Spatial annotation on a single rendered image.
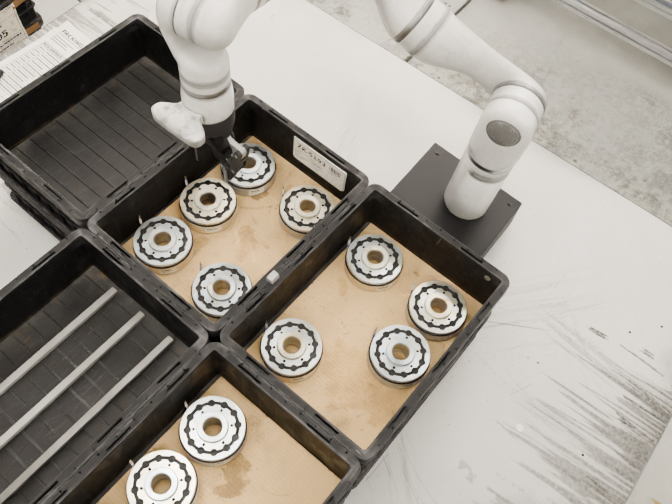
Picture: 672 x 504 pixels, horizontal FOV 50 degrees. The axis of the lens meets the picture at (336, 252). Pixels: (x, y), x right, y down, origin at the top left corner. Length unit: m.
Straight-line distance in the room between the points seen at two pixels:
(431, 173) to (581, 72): 1.56
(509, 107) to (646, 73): 1.92
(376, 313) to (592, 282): 0.51
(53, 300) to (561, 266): 0.98
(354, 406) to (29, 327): 0.55
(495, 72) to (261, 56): 0.71
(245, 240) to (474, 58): 0.51
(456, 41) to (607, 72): 1.87
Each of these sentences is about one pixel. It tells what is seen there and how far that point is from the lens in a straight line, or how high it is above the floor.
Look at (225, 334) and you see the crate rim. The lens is 1.13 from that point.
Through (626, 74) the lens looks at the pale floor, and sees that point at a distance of 3.05.
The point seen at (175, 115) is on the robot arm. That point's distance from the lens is 1.05.
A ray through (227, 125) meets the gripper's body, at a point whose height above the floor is 1.13.
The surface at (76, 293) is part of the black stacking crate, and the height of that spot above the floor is 0.83.
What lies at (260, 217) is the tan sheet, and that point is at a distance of 1.34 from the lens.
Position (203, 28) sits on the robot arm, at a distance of 0.92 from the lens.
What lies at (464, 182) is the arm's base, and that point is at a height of 0.89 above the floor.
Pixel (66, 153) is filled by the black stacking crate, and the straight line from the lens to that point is 1.47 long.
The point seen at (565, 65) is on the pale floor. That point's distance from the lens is 2.98.
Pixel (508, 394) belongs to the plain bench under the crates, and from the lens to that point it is 1.40.
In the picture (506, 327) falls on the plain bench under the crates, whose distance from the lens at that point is 1.46.
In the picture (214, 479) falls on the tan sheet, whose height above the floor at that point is 0.83.
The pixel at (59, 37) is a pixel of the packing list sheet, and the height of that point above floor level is 0.70.
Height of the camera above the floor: 1.97
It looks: 60 degrees down
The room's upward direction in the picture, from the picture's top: 10 degrees clockwise
